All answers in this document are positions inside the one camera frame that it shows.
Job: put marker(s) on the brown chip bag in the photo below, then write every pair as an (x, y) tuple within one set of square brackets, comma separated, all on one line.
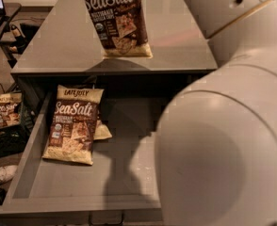
[(120, 27), (73, 125)]

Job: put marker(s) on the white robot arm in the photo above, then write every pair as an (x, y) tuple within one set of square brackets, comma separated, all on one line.
[(216, 141)]

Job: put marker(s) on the open grey top drawer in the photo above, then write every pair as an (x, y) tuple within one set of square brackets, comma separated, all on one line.
[(120, 183)]

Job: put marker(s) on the black plastic crate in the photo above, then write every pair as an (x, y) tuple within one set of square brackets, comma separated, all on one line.
[(15, 129)]

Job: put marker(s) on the white shoe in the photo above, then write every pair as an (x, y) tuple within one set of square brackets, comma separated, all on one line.
[(7, 173)]

